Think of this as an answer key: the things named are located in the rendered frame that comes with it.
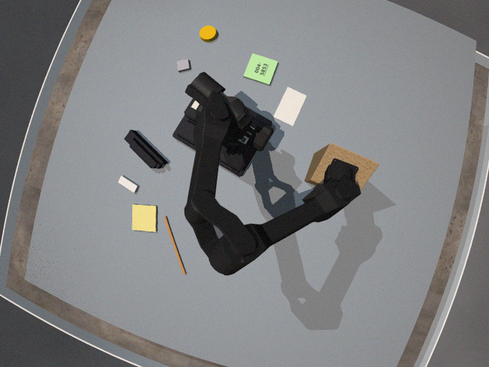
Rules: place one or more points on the yellow flat disc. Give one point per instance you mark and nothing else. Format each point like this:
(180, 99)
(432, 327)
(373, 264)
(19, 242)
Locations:
(208, 33)

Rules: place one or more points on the dark grey telephone handset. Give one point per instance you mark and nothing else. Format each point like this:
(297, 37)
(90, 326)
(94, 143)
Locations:
(236, 161)

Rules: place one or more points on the green sticky note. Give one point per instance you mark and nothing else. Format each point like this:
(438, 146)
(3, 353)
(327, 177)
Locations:
(260, 69)

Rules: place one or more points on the yellow sticky note pad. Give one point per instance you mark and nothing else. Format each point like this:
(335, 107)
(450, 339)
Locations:
(144, 217)

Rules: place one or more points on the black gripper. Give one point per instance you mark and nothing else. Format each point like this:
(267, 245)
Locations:
(260, 136)

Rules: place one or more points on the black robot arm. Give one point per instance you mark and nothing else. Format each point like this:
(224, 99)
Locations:
(241, 244)

